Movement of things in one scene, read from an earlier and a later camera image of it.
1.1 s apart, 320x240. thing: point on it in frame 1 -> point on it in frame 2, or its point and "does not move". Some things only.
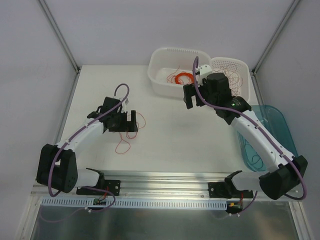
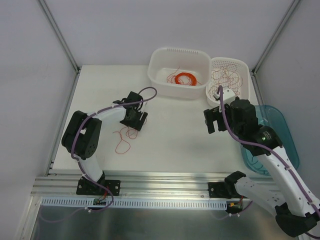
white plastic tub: [169, 69] does not move
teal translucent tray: [272, 118] does not move
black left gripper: [126, 128] -> [135, 120]
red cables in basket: [235, 80] does not move
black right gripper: [195, 91] -> [215, 118]
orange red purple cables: [140, 128] -> [119, 132]
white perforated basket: [237, 71] does not move
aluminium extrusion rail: [160, 184] does not move
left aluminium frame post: [71, 56] does not move
